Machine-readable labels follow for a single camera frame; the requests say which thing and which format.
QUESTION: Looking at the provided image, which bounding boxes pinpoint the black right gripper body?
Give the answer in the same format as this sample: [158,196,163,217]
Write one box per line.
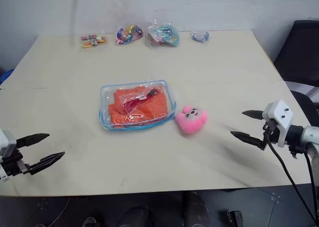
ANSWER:
[261,118,283,145]

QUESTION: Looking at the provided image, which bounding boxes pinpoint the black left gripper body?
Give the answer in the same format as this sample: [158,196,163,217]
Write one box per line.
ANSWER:
[0,148,31,180]

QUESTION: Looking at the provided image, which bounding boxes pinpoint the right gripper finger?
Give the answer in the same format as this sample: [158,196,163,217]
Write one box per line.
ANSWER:
[242,110,265,121]
[230,130,268,151]

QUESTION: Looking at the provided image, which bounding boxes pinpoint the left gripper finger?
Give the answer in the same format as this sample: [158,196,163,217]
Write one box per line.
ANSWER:
[15,133,50,149]
[28,151,66,176]

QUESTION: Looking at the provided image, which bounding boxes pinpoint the clear pouch with orange cloth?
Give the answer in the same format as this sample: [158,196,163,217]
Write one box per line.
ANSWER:
[99,79,177,133]

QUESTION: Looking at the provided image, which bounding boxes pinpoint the small blue packet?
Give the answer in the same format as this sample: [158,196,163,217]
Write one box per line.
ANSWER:
[191,30,211,42]

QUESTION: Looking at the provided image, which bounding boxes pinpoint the orange cloth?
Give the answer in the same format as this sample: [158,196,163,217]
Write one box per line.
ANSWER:
[108,86,169,126]

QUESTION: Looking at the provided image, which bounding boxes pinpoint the clear bag of teal accessories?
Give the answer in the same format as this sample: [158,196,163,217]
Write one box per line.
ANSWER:
[145,18,181,49]

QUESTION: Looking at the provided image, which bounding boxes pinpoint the pink plush bunny toy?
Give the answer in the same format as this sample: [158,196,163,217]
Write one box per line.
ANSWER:
[175,106,208,134]

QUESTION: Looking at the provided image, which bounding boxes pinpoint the blue object beside table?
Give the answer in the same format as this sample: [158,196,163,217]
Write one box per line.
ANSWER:
[0,68,13,85]

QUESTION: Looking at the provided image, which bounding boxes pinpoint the black office chair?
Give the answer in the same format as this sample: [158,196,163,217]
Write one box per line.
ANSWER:
[273,19,319,88]

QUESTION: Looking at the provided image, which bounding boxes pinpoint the small black box under table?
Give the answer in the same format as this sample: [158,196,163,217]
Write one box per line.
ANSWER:
[227,210,244,227]

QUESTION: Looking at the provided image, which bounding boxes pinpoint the dark rounded shape under table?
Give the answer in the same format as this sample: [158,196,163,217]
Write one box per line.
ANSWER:
[183,190,209,227]
[116,205,153,227]

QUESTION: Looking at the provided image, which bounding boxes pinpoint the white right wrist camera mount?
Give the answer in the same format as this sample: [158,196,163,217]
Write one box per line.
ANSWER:
[262,100,295,148]

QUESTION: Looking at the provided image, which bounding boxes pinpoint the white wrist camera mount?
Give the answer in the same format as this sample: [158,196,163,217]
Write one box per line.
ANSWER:
[262,100,295,148]
[0,128,17,161]

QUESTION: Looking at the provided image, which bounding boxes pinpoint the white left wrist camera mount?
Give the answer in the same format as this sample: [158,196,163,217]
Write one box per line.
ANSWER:
[0,128,17,161]

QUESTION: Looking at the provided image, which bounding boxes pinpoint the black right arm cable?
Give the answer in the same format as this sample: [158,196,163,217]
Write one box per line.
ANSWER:
[265,122,319,224]

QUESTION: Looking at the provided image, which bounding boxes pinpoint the pink cord with tag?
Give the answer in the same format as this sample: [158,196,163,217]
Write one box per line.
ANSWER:
[123,87,163,114]

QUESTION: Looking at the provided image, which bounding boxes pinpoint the bag of multicoloured hair ties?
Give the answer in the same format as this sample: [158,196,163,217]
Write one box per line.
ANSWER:
[115,24,145,46]

